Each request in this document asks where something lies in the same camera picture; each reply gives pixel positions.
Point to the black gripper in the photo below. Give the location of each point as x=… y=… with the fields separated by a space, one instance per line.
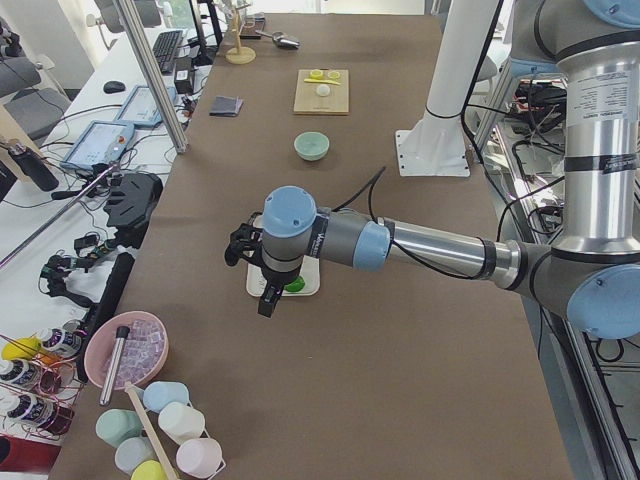
x=274 y=278

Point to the white steamed bun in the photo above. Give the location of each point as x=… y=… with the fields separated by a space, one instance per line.
x=323 y=90

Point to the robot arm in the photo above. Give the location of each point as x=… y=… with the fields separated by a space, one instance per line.
x=590 y=275

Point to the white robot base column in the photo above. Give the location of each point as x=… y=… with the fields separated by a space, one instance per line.
x=435 y=146

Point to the pink bowl with ice cubes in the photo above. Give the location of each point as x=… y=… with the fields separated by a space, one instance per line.
x=145 y=350

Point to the mint green bowl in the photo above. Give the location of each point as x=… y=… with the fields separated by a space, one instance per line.
x=311 y=146

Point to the green lime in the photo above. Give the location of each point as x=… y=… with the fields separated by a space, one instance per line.
x=296 y=285

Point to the white rectangular tray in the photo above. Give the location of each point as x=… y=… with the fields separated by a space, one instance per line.
x=310 y=271

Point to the metal tube tool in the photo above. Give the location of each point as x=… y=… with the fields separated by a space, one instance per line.
x=122 y=334

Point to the white plastic cup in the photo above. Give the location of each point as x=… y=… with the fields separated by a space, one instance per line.
x=181 y=422

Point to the black bar device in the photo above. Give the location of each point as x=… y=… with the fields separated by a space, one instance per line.
x=105 y=309

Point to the black plastic device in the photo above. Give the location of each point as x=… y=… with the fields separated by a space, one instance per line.
x=132 y=199

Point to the pink plastic cup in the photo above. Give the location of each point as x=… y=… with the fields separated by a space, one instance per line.
x=200 y=457

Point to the wooden stick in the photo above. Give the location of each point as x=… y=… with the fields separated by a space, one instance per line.
x=166 y=465

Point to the grey folded cloth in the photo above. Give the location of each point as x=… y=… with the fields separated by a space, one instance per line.
x=225 y=106

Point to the green plastic cup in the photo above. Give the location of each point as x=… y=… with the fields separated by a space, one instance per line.
x=114 y=426

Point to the wooden cutting board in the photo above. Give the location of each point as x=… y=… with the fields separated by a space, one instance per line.
x=307 y=102

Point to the pale blue plastic cup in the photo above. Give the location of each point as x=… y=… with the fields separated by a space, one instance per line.
x=133 y=452

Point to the yellow plastic cup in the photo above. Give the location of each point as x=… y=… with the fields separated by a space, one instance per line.
x=149 y=470

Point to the yellow plastic knife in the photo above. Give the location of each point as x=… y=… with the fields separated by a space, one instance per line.
x=321 y=81

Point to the far teach pendant tablet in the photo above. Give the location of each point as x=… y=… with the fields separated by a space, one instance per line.
x=139 y=109

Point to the teach pendant tablet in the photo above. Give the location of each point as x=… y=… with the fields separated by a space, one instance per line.
x=139 y=109
x=101 y=142

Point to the near teach pendant tablet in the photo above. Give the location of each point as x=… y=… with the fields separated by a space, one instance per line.
x=101 y=142

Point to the wooden mug tree stand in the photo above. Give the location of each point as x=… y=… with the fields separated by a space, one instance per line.
x=238 y=54

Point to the metal scoop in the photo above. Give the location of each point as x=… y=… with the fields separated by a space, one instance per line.
x=281 y=40

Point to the black computer mouse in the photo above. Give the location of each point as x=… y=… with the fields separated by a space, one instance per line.
x=113 y=86

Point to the black keyboard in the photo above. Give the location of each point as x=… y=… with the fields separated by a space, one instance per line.
x=165 y=50

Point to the black water bottle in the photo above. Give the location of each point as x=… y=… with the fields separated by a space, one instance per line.
x=32 y=165

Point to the aluminium frame post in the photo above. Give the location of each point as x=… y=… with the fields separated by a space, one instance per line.
x=134 y=29

